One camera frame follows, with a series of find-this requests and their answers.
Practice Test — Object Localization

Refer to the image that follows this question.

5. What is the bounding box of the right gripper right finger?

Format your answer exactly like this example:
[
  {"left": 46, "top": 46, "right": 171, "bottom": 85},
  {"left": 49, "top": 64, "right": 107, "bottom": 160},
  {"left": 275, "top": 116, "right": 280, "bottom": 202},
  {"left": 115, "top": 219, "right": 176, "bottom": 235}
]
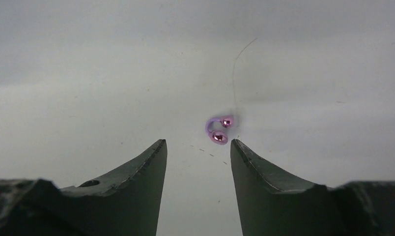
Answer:
[{"left": 230, "top": 139, "right": 395, "bottom": 236}]

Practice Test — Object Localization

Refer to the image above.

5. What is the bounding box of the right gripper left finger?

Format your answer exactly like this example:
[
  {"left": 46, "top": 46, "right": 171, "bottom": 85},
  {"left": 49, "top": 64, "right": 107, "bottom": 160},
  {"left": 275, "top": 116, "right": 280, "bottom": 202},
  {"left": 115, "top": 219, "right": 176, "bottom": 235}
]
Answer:
[{"left": 0, "top": 139, "right": 167, "bottom": 236}]

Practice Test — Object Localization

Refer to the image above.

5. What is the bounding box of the purple earbud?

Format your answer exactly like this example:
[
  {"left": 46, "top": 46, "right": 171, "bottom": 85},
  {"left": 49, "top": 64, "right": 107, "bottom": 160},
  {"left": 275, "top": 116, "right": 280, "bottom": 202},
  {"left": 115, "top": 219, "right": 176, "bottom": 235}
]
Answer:
[{"left": 205, "top": 115, "right": 235, "bottom": 145}]

